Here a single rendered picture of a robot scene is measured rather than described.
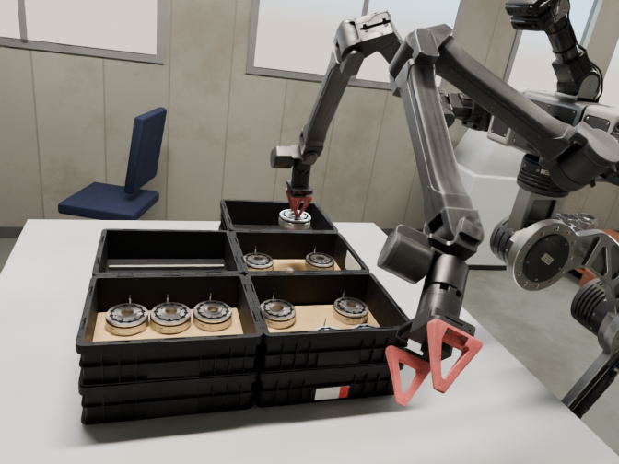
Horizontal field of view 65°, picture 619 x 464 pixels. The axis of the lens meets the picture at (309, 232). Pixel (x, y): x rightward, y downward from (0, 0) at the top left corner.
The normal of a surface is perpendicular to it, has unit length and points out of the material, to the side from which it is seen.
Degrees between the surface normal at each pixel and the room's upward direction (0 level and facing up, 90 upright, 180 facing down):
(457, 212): 38
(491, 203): 90
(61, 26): 90
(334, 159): 90
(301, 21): 90
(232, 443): 0
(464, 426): 0
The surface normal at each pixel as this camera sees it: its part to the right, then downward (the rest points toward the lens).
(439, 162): 0.25, -0.46
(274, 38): 0.30, 0.41
